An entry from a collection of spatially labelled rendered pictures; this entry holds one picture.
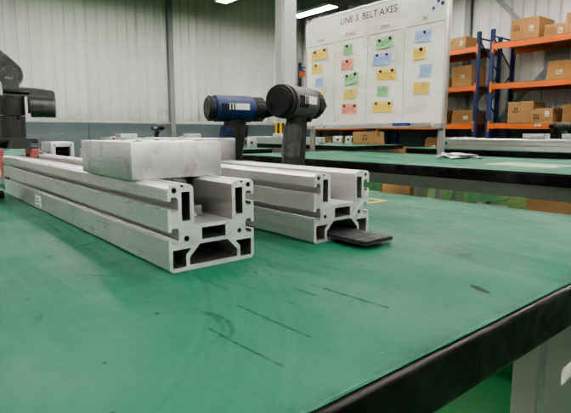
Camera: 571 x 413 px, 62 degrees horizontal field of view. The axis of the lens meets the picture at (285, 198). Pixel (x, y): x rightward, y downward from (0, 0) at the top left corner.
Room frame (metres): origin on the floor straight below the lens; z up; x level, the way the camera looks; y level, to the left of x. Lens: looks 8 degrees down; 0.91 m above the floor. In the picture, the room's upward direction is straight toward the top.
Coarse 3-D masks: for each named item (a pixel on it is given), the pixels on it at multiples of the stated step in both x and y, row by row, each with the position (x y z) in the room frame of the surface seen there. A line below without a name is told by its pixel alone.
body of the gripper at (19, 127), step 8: (0, 120) 1.18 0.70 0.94; (8, 120) 1.17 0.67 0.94; (16, 120) 1.18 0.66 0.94; (24, 120) 1.20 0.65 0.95; (0, 128) 1.18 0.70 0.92; (8, 128) 1.17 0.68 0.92; (16, 128) 1.18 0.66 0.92; (24, 128) 1.20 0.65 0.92; (8, 136) 1.17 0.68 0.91; (16, 136) 1.18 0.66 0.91; (24, 136) 1.20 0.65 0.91
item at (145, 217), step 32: (32, 160) 0.87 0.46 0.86; (64, 160) 0.94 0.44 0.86; (32, 192) 0.85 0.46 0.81; (64, 192) 0.70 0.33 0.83; (96, 192) 0.59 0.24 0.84; (128, 192) 0.51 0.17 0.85; (160, 192) 0.45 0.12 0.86; (192, 192) 0.46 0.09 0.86; (224, 192) 0.50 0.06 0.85; (96, 224) 0.60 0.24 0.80; (128, 224) 0.54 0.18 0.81; (160, 224) 0.46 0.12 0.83; (192, 224) 0.46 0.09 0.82; (224, 224) 0.48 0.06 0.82; (160, 256) 0.46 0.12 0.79; (192, 256) 0.49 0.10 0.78; (224, 256) 0.49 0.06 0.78
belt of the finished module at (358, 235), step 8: (328, 232) 0.59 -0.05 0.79; (336, 232) 0.59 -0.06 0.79; (344, 232) 0.59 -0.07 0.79; (352, 232) 0.59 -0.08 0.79; (360, 232) 0.59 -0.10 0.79; (368, 232) 0.59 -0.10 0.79; (344, 240) 0.56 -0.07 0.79; (352, 240) 0.55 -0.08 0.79; (360, 240) 0.54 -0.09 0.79; (368, 240) 0.54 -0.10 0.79; (376, 240) 0.55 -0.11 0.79; (384, 240) 0.56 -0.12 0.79
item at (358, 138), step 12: (360, 132) 5.46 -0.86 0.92; (372, 132) 5.33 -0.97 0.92; (372, 144) 5.33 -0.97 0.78; (384, 192) 4.68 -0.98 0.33; (396, 192) 4.63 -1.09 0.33; (408, 192) 4.58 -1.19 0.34; (528, 204) 3.71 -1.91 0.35; (540, 204) 3.63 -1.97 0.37; (552, 204) 3.56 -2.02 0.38; (564, 204) 3.49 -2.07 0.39
